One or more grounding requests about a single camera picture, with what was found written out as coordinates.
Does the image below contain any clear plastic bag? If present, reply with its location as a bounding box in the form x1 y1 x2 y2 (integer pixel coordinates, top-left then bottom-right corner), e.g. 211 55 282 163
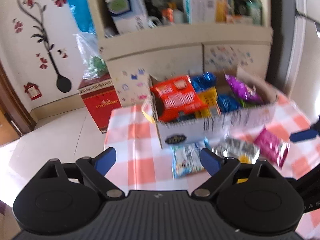
74 32 108 80

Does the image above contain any red crispy noodle bag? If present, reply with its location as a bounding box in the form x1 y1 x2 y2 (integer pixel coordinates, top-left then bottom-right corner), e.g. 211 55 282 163
150 75 208 122

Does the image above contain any white carton box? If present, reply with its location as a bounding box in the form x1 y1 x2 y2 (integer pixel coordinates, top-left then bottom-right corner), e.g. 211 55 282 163
183 0 216 24

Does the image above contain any white blue tissue box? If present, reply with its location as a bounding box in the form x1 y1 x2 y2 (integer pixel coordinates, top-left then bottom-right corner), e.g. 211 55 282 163
106 0 150 35

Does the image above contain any wooden door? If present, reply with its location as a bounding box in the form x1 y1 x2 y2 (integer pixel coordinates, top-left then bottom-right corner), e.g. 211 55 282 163
0 64 36 146

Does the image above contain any orange white checkered tablecloth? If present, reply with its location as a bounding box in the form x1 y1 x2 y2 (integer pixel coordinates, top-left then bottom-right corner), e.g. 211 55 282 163
102 93 320 239

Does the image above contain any white milk cardboard box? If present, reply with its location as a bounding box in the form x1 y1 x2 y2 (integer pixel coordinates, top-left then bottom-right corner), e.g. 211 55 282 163
142 67 278 149

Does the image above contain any yellow snack packet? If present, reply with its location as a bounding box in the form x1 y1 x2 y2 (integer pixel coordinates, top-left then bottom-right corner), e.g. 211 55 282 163
236 155 253 184

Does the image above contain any cream cabinet with stickers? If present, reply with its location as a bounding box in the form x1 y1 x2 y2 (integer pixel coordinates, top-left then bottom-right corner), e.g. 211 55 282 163
88 0 273 107

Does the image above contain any yellow slim box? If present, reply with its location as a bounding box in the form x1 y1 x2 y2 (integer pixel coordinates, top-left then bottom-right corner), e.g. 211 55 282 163
215 0 227 22

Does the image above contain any large blue foil snack bag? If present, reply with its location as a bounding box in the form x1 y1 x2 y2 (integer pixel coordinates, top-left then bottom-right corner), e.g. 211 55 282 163
190 72 217 93

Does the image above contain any red gift box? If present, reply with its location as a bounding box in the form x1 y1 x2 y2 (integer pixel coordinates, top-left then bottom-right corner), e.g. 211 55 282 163
78 74 121 133

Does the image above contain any silver foil snack bag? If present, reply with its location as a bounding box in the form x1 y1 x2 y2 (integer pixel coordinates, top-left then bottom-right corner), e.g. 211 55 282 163
212 137 260 164

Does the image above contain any yellow packet in box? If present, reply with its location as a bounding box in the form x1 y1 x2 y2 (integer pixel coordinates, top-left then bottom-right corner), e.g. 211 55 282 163
195 87 221 119

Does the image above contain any pink snack packet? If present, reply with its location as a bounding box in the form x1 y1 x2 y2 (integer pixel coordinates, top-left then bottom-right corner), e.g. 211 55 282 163
253 128 290 168

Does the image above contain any small blue foil snack bag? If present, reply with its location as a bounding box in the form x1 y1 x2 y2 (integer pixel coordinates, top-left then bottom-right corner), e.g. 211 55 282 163
217 94 241 113

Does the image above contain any white blue snack bag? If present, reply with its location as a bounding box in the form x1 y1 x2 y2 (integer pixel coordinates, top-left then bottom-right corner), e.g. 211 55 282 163
171 141 206 179

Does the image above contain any purple snack bag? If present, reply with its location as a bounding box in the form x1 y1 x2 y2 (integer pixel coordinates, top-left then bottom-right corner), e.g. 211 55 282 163
225 74 263 103

